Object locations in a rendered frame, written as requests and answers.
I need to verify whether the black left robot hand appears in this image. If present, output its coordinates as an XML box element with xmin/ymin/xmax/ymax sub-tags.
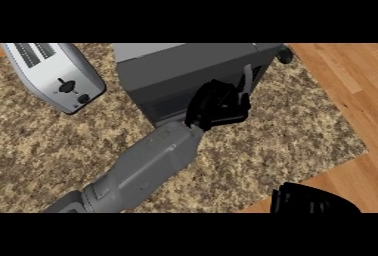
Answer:
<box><xmin>183</xmin><ymin>78</ymin><xmax>252</xmax><ymax>132</ymax></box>

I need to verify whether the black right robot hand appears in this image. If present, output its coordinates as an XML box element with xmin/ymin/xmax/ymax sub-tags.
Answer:
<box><xmin>268</xmin><ymin>181</ymin><xmax>363</xmax><ymax>214</ymax></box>

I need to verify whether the dark grey microwave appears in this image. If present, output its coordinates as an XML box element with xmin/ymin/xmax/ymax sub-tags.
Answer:
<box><xmin>110</xmin><ymin>43</ymin><xmax>295</xmax><ymax>128</ymax></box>

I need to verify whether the silver toaster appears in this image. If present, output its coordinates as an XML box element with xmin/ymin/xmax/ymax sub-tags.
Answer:
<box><xmin>0</xmin><ymin>43</ymin><xmax>107</xmax><ymax>116</ymax></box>

